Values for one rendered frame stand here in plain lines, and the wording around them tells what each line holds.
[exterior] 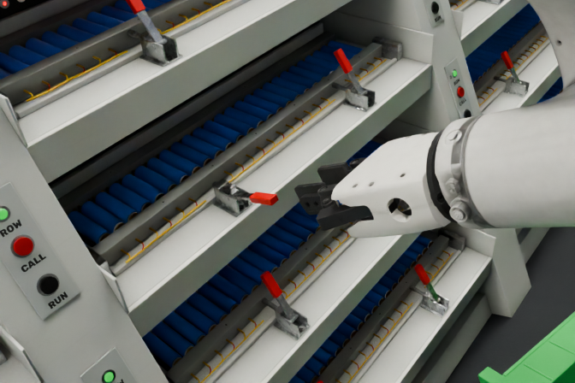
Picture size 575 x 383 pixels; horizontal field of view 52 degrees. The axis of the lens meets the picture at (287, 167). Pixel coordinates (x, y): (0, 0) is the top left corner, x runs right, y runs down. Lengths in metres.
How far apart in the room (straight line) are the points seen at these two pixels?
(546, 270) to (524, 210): 0.91
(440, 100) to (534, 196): 0.61
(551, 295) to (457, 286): 0.24
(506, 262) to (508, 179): 0.79
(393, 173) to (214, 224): 0.28
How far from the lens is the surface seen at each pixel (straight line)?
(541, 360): 0.85
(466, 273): 1.10
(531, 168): 0.39
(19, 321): 0.58
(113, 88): 0.62
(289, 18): 0.76
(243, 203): 0.70
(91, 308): 0.61
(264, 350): 0.78
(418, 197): 0.44
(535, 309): 1.24
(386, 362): 0.97
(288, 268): 0.83
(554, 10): 0.46
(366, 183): 0.47
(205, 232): 0.68
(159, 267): 0.66
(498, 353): 1.16
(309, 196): 0.55
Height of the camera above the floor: 0.80
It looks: 21 degrees down
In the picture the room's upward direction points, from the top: 24 degrees counter-clockwise
